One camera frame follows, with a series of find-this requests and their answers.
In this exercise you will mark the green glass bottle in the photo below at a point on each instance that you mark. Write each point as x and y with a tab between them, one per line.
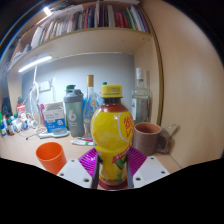
70	87

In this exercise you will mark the clear glass bottle white cap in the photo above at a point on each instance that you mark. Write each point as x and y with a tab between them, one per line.
140	100

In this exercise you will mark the brown mug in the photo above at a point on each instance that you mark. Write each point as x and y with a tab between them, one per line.
146	140

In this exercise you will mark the yellow drink bottle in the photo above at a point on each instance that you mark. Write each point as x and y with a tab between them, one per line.
111	133

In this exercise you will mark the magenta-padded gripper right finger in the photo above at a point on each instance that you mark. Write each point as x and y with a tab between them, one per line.
151	170

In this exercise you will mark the white jar with red lid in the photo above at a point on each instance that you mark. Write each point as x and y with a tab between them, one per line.
21	109

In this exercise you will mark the clear bottle with green cap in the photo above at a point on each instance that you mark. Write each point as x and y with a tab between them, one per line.
104	84

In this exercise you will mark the orange plastic cup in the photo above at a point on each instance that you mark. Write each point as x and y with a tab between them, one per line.
51	158

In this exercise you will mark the white power strip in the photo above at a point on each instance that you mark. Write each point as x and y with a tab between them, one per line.
44	86

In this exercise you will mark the clear bottle with gold cap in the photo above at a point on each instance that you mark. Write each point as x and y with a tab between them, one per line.
89	103

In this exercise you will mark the blue and white carton box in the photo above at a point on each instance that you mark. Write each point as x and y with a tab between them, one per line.
55	118

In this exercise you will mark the wooden shelf unit with books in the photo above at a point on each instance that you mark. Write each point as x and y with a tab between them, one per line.
100	36

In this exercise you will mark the grey shaker bottle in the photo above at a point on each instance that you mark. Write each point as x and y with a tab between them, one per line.
74	113

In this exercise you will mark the magenta pouch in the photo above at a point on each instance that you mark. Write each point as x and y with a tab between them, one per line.
42	113

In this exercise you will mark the white light bar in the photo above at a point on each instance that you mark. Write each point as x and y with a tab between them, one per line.
35	63

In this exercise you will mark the white desk lamp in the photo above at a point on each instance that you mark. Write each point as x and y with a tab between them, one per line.
33	90

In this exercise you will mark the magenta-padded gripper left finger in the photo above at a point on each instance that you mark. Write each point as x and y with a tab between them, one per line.
75	170

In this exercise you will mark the green and white tube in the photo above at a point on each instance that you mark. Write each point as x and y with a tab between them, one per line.
81	142

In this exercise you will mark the light blue hairbrush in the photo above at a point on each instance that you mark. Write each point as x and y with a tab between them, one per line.
53	134

